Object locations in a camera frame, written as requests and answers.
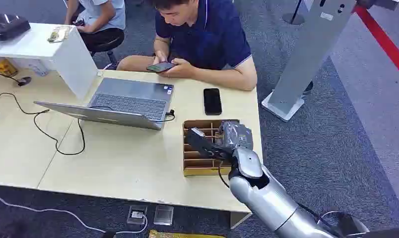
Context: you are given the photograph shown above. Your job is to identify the person on stool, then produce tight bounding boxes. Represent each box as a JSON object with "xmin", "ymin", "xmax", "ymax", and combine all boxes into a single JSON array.
[{"xmin": 64, "ymin": 0, "xmax": 127, "ymax": 34}]

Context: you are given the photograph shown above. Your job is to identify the open floor socket box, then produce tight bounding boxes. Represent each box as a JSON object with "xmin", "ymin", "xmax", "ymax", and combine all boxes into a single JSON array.
[{"xmin": 126, "ymin": 205, "xmax": 148, "ymax": 226}]

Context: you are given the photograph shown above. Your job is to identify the wooden card box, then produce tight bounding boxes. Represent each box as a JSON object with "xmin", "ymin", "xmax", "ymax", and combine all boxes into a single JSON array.
[{"xmin": 182, "ymin": 119, "xmax": 242, "ymax": 178}]

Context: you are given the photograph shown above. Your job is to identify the black smartphone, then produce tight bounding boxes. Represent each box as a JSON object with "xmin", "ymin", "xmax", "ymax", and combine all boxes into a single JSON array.
[{"xmin": 203, "ymin": 88, "xmax": 223, "ymax": 116}]

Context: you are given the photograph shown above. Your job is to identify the black stool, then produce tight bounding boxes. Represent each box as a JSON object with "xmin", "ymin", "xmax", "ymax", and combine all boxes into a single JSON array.
[{"xmin": 79, "ymin": 27, "xmax": 126, "ymax": 70}]

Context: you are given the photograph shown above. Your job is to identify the pale packet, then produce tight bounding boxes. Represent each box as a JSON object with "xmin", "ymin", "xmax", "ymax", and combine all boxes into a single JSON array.
[{"xmin": 47, "ymin": 25, "xmax": 72, "ymax": 44}]

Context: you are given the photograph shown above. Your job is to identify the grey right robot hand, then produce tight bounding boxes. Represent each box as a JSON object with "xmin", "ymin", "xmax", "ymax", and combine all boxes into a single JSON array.
[{"xmin": 216, "ymin": 120, "xmax": 254, "ymax": 152}]

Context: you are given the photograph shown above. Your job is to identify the white desk riser shelf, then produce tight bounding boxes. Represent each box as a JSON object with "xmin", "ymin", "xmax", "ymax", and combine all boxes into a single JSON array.
[{"xmin": 0, "ymin": 22, "xmax": 99, "ymax": 101}]

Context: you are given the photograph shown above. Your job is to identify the long black cable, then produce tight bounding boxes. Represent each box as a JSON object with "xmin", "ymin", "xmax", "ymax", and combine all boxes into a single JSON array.
[{"xmin": 0, "ymin": 92, "xmax": 86, "ymax": 156}]

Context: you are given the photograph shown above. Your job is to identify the clear plastic bottle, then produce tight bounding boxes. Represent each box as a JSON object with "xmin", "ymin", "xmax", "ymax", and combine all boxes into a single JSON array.
[{"xmin": 28, "ymin": 60, "xmax": 51, "ymax": 77}]

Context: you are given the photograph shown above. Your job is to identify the grey leaning stand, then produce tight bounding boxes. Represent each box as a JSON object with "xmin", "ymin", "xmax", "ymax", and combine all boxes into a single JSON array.
[{"xmin": 261, "ymin": 0, "xmax": 359, "ymax": 122}]

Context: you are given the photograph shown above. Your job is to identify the smartphone with lit screen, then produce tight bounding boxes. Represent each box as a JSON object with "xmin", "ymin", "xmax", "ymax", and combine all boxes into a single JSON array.
[{"xmin": 146, "ymin": 61, "xmax": 177, "ymax": 74}]

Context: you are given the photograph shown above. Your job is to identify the white floor cable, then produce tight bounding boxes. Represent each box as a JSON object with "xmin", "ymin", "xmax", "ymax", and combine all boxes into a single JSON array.
[{"xmin": 0, "ymin": 192, "xmax": 149, "ymax": 235}]

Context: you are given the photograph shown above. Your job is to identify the gold patterned item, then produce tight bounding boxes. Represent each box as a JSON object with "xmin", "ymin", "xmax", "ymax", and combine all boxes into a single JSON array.
[{"xmin": 148, "ymin": 229, "xmax": 226, "ymax": 238}]

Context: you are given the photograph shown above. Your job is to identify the person seated at desk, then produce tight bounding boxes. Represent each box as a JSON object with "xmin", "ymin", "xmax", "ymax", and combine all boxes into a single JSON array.
[{"xmin": 116, "ymin": 0, "xmax": 258, "ymax": 92}]

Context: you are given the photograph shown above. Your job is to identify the black stanchion base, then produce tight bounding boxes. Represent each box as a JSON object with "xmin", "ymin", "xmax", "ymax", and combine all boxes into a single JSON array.
[{"xmin": 281, "ymin": 0, "xmax": 306, "ymax": 26}]

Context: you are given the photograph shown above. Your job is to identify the grey open laptop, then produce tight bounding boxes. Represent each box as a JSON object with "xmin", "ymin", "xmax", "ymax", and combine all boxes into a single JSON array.
[{"xmin": 33, "ymin": 77, "xmax": 175, "ymax": 131}]

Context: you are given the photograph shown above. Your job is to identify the black puck with cable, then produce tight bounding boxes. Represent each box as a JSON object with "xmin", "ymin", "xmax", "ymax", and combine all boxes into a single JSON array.
[{"xmin": 0, "ymin": 69, "xmax": 32, "ymax": 87}]

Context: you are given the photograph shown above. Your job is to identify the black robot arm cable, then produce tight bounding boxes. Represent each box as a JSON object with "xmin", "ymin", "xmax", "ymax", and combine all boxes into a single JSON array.
[{"xmin": 217, "ymin": 159, "xmax": 231, "ymax": 190}]

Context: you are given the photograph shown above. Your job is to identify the yellow can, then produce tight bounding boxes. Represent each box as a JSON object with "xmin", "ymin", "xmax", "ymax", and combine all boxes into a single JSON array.
[{"xmin": 0, "ymin": 57, "xmax": 19, "ymax": 77}]

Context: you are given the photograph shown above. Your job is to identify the red barrier strip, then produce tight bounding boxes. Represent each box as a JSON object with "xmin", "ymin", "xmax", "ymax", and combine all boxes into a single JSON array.
[{"xmin": 352, "ymin": 4, "xmax": 399, "ymax": 85}]

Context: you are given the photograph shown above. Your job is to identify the metal floor plate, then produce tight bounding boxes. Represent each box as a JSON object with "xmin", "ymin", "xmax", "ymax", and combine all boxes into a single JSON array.
[{"xmin": 153, "ymin": 205, "xmax": 175, "ymax": 226}]

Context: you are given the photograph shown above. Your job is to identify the black laptop plug cable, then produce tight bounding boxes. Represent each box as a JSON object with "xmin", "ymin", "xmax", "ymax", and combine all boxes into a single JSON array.
[{"xmin": 151, "ymin": 110, "xmax": 176, "ymax": 123}]

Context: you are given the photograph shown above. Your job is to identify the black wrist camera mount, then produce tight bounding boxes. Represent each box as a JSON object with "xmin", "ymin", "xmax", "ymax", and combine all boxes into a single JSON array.
[{"xmin": 185, "ymin": 127, "xmax": 234, "ymax": 162}]

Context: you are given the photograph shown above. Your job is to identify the black device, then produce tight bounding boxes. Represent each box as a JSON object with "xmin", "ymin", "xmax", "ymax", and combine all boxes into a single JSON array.
[{"xmin": 0, "ymin": 13, "xmax": 31, "ymax": 42}]

